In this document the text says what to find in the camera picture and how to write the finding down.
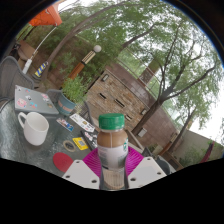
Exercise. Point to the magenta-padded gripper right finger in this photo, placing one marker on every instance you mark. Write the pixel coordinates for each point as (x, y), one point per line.
(145, 171)

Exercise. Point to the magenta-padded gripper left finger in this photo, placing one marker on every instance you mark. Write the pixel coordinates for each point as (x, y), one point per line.
(81, 175)

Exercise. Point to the green-capped brown drink bottle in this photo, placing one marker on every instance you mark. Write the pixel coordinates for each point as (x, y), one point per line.
(112, 150)

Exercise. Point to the flat round red coaster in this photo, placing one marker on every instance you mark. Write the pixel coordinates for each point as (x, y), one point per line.
(62, 162)

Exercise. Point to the yellow card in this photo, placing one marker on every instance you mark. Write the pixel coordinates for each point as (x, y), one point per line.
(80, 143)

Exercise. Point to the small tape roll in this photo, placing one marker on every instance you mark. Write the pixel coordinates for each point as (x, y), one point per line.
(64, 145)

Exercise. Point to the white sticker sheet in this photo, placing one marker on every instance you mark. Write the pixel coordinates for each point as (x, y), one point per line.
(81, 122)

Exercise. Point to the colourful sticker strip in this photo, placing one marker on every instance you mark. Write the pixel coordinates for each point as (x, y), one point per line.
(65, 124)

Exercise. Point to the dark-trunked tree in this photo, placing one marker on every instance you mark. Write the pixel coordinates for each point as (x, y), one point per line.
(153, 108)

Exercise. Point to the white ceramic mug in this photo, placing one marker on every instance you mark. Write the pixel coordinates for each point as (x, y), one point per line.
(35, 130)

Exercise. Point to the folded red umbrella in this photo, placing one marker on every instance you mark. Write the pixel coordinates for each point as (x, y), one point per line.
(207, 151)

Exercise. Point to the green plant in blue pot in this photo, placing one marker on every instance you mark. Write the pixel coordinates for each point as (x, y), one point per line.
(71, 91)

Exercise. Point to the grey laptop with stickers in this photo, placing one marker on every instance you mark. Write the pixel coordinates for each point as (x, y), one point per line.
(35, 100)

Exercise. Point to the orange patio umbrella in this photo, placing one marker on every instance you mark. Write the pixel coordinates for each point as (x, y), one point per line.
(46, 16)

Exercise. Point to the grey wall box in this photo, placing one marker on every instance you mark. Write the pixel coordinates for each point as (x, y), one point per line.
(142, 132)

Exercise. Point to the black wall lamp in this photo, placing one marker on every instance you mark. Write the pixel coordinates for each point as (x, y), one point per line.
(105, 77)
(144, 111)

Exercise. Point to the yellow and blue striped post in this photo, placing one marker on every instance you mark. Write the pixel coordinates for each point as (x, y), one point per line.
(41, 69)

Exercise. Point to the globe-topped lamp post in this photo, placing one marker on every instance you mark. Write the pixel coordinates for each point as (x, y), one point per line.
(83, 61)

